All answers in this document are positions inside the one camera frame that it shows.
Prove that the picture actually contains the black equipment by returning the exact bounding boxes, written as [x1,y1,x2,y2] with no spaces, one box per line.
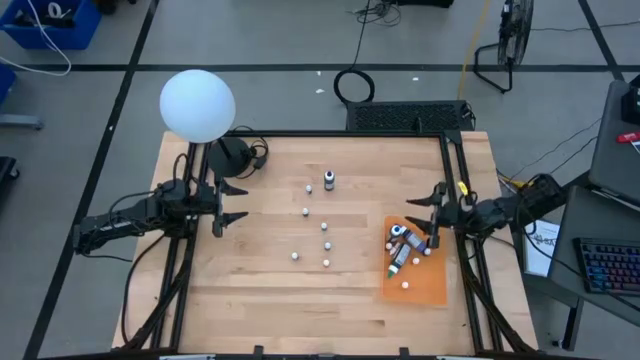
[0,156,21,199]

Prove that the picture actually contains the grey metal foot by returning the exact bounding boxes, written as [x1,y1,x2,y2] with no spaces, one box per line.
[0,113,45,131]

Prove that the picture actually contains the white globe lamp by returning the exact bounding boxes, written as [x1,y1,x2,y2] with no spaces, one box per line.
[158,68,254,180]

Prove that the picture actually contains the coiled black floor cable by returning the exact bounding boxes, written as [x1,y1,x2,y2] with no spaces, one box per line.
[332,0,377,105]

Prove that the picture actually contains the large purple food coloring bottle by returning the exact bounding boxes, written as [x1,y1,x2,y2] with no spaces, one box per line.
[401,228,427,253]

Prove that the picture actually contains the large green food coloring bottle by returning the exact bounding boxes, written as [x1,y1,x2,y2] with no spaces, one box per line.
[386,243,412,280]

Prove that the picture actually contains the black floor fan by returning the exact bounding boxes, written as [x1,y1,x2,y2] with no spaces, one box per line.
[473,0,535,95]

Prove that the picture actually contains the dark grey keyboard desk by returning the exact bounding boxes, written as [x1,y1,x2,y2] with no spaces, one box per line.
[519,185,640,351]

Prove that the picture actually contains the black lamp cable bundle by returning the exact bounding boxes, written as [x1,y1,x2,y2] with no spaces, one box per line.
[232,124,270,180]

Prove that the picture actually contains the black device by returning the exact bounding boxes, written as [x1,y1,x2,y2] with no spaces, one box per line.
[621,73,640,126]

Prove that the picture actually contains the blue plastic floor bin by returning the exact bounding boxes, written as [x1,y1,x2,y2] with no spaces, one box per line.
[0,0,103,51]

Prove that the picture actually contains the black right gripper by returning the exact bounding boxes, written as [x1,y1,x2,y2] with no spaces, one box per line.
[404,182,464,250]

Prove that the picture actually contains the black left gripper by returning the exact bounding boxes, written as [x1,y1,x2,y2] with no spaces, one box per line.
[189,175,250,239]

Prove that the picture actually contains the white printed paper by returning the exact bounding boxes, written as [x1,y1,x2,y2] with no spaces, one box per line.
[523,219,562,278]

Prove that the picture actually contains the black perforated case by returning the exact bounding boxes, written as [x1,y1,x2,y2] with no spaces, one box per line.
[345,99,477,133]

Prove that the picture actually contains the white cable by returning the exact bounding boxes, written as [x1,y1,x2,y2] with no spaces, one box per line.
[0,0,74,78]

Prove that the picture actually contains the tangled black cables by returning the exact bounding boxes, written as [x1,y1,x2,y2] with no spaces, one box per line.
[351,0,403,28]

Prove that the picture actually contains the orange translucent plastic bin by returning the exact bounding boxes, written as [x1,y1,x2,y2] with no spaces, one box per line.
[381,214,449,307]

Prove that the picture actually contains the backlit black keyboard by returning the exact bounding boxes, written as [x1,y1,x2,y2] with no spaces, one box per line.
[572,236,640,296]

